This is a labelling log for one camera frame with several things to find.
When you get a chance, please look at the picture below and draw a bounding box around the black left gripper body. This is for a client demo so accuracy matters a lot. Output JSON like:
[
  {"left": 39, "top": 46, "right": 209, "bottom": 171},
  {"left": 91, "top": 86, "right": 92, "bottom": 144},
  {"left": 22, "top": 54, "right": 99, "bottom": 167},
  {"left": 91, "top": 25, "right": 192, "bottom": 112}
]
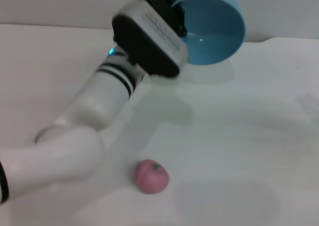
[{"left": 143, "top": 0, "right": 184, "bottom": 35}]

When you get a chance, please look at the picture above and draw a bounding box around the blue bowl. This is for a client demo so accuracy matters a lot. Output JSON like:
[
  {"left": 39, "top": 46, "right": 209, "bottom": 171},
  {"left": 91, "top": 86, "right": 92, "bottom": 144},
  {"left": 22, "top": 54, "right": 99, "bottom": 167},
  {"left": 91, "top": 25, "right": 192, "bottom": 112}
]
[{"left": 171, "top": 0, "right": 247, "bottom": 66}]

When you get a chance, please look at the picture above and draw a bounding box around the pink toy peach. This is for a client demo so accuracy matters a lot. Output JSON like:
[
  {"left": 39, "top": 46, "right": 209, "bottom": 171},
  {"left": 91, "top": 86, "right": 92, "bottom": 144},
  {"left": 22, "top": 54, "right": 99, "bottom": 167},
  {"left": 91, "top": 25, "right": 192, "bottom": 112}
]
[{"left": 134, "top": 159, "right": 170, "bottom": 195}]

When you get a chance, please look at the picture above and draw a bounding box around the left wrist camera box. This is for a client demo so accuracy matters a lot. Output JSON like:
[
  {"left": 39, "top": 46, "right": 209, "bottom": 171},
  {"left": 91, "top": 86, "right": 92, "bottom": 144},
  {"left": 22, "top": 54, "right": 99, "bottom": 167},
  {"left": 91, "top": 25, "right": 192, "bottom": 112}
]
[{"left": 112, "top": 0, "right": 189, "bottom": 78}]

